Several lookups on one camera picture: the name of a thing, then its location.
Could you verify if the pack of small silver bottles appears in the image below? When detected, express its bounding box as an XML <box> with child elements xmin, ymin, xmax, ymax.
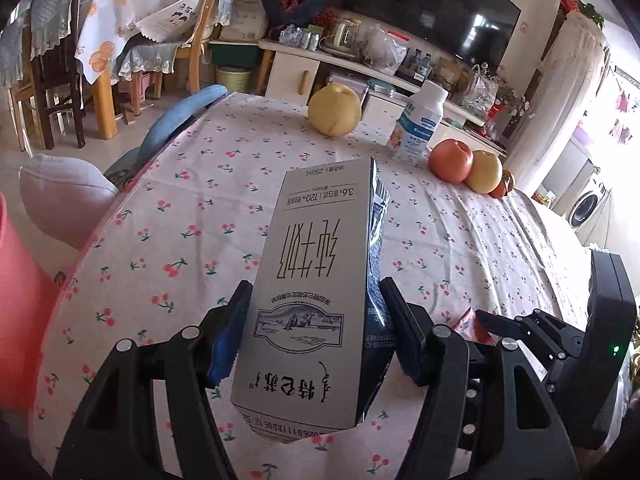
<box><xmin>280</xmin><ymin>25</ymin><xmax>321</xmax><ymax>51</ymax></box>

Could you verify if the wooden chair with green cloth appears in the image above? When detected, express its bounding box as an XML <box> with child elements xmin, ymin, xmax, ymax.
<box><xmin>187</xmin><ymin>0</ymin><xmax>246</xmax><ymax>93</ymax></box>

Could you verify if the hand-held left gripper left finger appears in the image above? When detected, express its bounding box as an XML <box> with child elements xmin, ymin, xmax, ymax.
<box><xmin>52</xmin><ymin>280</ymin><xmax>253</xmax><ymax>480</ymax></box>

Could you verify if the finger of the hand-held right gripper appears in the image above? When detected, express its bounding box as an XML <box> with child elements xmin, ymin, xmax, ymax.
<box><xmin>459</xmin><ymin>350</ymin><xmax>498</xmax><ymax>453</ymax></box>
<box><xmin>475</xmin><ymin>307</ymin><xmax>587</xmax><ymax>361</ymax></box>

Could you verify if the black television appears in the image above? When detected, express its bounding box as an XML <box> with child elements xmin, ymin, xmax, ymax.
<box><xmin>337</xmin><ymin>0</ymin><xmax>523</xmax><ymax>68</ymax></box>

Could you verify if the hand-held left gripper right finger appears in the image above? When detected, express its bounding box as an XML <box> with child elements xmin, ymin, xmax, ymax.
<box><xmin>380</xmin><ymin>277</ymin><xmax>576</xmax><ymax>480</ymax></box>

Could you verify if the clear plastic bag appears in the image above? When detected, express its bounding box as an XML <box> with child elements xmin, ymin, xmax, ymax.
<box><xmin>362</xmin><ymin>25</ymin><xmax>408</xmax><ymax>73</ymax></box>

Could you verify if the red foil candy packet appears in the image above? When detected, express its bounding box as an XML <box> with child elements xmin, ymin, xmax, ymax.
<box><xmin>452</xmin><ymin>307</ymin><xmax>501</xmax><ymax>346</ymax></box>

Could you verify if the white mesh food cover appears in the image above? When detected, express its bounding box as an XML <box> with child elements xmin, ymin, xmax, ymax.
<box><xmin>125</xmin><ymin>0</ymin><xmax>216</xmax><ymax>43</ymax></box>

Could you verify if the blue chair back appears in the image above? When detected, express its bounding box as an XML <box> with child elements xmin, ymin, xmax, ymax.
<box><xmin>102</xmin><ymin>85</ymin><xmax>228</xmax><ymax>191</ymax></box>

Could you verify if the tall white plastic bottle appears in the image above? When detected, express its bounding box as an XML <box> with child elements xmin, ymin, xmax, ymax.
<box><xmin>389</xmin><ymin>80</ymin><xmax>450</xmax><ymax>163</ymax></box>

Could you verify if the cream television cabinet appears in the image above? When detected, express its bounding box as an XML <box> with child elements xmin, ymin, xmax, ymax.
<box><xmin>258</xmin><ymin>37</ymin><xmax>508</xmax><ymax>158</ymax></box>

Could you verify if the plastic bag of packets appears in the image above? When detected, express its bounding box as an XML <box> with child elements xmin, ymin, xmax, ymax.
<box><xmin>460</xmin><ymin>62</ymin><xmax>501</xmax><ymax>116</ymax></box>

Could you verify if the red apple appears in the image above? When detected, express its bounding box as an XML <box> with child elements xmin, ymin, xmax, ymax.
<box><xmin>428</xmin><ymin>138</ymin><xmax>474</xmax><ymax>184</ymax></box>

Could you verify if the pale green bucket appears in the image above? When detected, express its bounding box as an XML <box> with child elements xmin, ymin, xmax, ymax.
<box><xmin>215</xmin><ymin>65</ymin><xmax>252</xmax><ymax>95</ymax></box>

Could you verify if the grey and blue milk carton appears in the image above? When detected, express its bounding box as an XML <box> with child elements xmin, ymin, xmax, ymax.
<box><xmin>230</xmin><ymin>156</ymin><xmax>401</xmax><ymax>446</ymax></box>

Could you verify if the white cloth with orange print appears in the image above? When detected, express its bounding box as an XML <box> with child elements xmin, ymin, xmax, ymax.
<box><xmin>75</xmin><ymin>0</ymin><xmax>146</xmax><ymax>86</ymax></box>

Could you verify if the dark chair with lace cover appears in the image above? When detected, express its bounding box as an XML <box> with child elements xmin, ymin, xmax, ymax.
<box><xmin>0</xmin><ymin>0</ymin><xmax>83</xmax><ymax>151</ymax></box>

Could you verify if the white lace cover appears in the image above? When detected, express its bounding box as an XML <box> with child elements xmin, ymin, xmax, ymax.
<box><xmin>505</xmin><ymin>10</ymin><xmax>608</xmax><ymax>201</ymax></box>

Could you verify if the white washing machine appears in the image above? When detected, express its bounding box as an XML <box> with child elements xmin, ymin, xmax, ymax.
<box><xmin>565</xmin><ymin>160</ymin><xmax>613</xmax><ymax>241</ymax></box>

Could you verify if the pink plastic basin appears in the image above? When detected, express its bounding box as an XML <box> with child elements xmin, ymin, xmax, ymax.
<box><xmin>0</xmin><ymin>192</ymin><xmax>61</xmax><ymax>411</ymax></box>

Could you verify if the white printed sack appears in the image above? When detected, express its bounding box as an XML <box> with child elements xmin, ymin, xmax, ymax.
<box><xmin>220</xmin><ymin>0</ymin><xmax>271</xmax><ymax>43</ymax></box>

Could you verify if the small yellow pear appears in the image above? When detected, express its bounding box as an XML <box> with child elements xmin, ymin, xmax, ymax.
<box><xmin>307</xmin><ymin>82</ymin><xmax>362</xmax><ymax>137</ymax></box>

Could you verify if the large yellow pear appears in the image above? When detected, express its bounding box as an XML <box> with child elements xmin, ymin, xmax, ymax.
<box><xmin>465</xmin><ymin>150</ymin><xmax>503</xmax><ymax>194</ymax></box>

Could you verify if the glass kettle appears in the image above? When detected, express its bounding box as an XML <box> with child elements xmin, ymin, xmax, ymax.
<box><xmin>327</xmin><ymin>17</ymin><xmax>363</xmax><ymax>56</ymax></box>

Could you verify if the green lace table cover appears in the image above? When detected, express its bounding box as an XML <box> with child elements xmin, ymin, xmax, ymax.
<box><xmin>117</xmin><ymin>40</ymin><xmax>183</xmax><ymax>81</ymax></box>

